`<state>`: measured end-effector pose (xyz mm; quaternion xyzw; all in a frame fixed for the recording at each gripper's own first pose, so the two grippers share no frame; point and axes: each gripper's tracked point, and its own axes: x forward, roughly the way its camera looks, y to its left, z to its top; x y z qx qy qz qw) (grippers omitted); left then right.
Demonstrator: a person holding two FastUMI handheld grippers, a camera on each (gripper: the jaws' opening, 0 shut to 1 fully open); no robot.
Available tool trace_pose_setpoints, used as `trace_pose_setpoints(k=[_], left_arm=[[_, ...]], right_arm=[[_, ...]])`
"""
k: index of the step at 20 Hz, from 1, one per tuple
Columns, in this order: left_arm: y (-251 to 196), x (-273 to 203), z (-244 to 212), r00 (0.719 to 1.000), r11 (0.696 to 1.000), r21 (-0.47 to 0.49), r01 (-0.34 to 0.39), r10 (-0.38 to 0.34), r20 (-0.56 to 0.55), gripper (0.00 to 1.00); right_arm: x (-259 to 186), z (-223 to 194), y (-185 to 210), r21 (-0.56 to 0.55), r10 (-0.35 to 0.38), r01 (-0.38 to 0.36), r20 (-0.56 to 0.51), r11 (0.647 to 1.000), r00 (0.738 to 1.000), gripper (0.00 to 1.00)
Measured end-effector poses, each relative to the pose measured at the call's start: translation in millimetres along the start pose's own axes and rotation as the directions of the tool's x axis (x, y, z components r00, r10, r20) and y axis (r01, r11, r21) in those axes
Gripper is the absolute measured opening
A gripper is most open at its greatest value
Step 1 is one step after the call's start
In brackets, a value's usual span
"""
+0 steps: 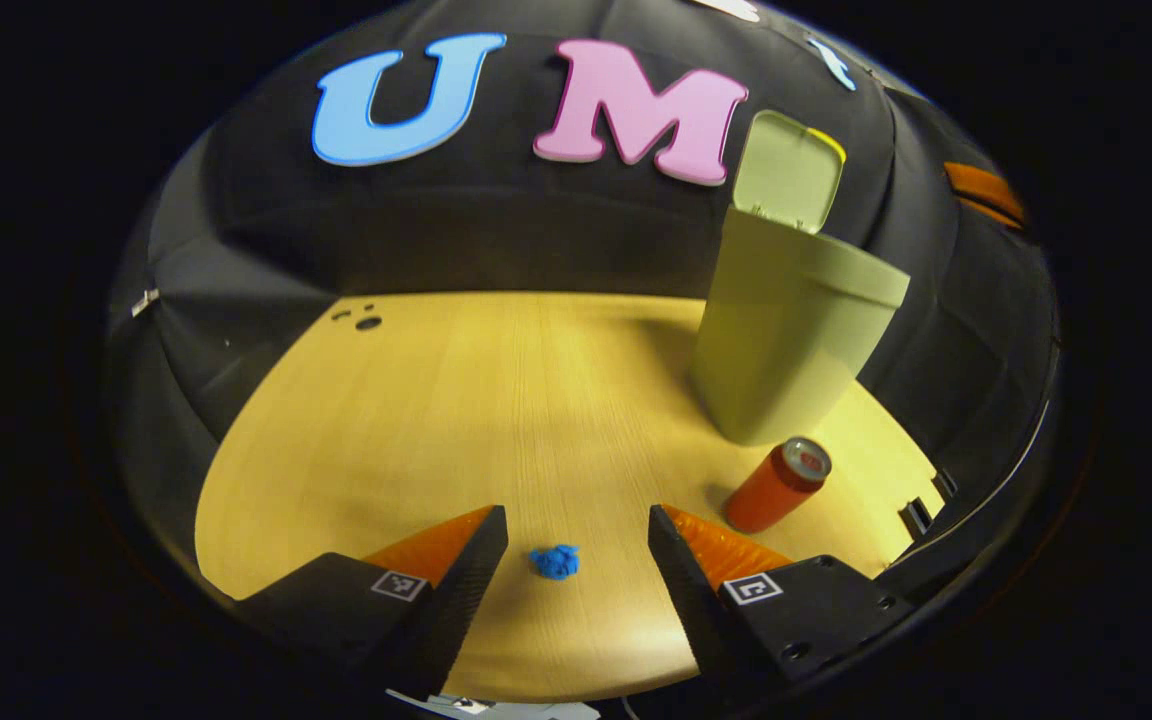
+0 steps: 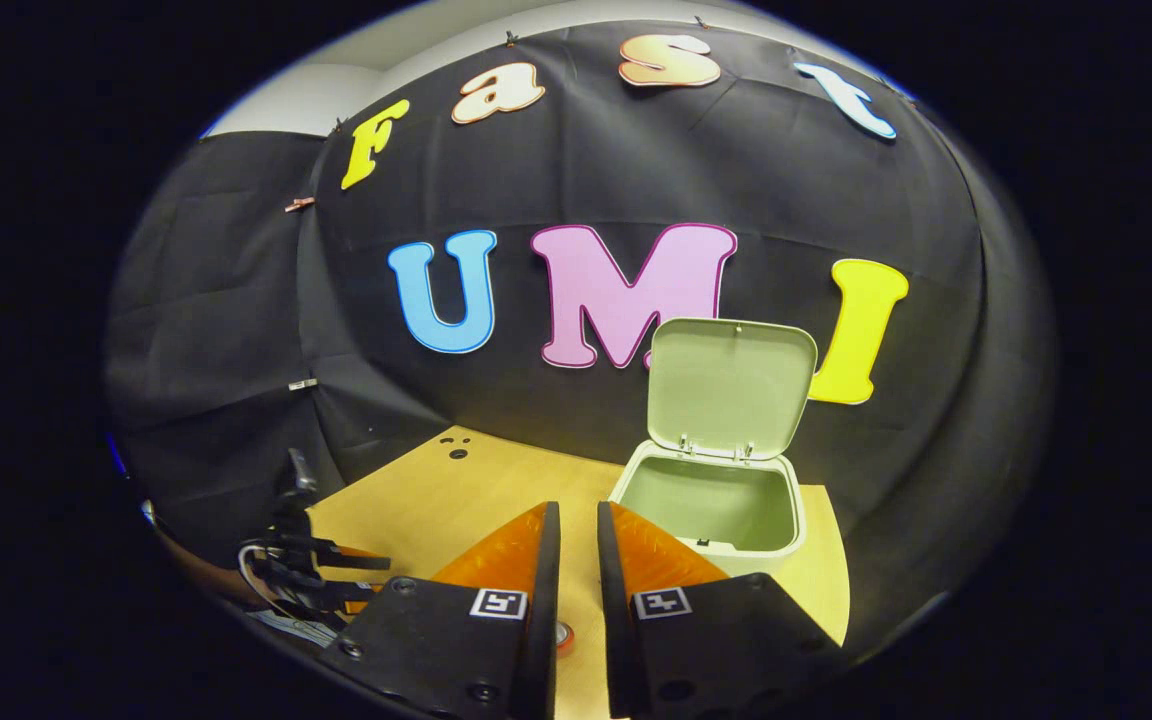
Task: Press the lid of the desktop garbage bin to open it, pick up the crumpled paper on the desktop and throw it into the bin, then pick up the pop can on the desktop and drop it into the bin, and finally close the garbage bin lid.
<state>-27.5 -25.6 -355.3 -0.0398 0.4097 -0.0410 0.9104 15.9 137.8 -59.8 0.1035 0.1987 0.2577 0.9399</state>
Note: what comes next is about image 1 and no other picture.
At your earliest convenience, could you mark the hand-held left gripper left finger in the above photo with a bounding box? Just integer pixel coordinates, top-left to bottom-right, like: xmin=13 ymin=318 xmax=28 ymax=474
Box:
xmin=236 ymin=505 xmax=509 ymax=701

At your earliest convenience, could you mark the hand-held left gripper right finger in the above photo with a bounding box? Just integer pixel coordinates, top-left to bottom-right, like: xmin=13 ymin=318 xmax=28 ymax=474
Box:
xmin=648 ymin=505 xmax=922 ymax=701

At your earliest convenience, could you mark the blue paper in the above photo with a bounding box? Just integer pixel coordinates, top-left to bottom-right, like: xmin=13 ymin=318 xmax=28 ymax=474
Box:
xmin=530 ymin=544 xmax=581 ymax=581

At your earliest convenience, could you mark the red pop can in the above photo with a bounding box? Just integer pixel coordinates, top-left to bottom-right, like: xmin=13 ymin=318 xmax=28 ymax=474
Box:
xmin=724 ymin=437 xmax=833 ymax=534

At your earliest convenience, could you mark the pale green desktop garbage bin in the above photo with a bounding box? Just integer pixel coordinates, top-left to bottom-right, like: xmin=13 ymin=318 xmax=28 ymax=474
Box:
xmin=691 ymin=110 xmax=912 ymax=447

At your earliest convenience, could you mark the wooden desktop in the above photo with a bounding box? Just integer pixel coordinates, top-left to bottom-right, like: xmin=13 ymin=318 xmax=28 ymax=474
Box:
xmin=194 ymin=292 xmax=947 ymax=703

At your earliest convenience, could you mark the thin grey cable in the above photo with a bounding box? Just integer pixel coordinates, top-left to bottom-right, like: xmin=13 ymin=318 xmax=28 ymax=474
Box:
xmin=908 ymin=398 xmax=1054 ymax=563

